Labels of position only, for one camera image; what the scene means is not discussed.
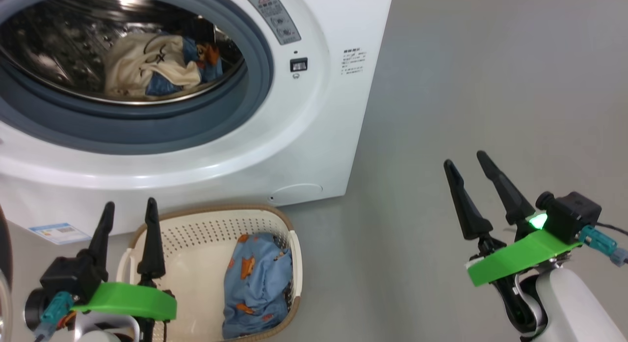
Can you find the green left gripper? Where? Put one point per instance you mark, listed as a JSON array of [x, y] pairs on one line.
[[132, 300]]

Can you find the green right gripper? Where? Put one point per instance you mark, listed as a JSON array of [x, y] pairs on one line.
[[520, 258]]

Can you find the black glass washer door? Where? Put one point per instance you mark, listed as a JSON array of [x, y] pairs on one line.
[[4, 244]]

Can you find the blue garment with orange print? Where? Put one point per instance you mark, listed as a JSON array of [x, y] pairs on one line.
[[255, 283]]

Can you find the cream garment with cartoon print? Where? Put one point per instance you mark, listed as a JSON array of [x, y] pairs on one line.
[[132, 67]]

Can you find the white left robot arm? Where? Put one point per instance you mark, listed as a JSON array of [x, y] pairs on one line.
[[103, 329]]

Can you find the white front-load washing machine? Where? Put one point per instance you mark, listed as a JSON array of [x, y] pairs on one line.
[[294, 136]]

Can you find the stainless steel washer drum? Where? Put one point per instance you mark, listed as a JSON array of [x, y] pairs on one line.
[[49, 47]]

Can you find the black door latch slot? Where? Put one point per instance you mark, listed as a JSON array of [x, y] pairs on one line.
[[299, 65]]

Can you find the blue energy label sticker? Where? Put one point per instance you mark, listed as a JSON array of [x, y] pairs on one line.
[[59, 232]]

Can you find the cream perforated laundry basket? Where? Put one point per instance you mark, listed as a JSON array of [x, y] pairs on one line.
[[196, 263]]

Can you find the round white filter cover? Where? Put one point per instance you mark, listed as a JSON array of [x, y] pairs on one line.
[[297, 194]]

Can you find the grey warning label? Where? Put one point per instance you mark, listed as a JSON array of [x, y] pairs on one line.
[[274, 18]]

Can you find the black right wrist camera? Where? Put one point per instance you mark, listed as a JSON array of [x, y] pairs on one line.
[[571, 214]]

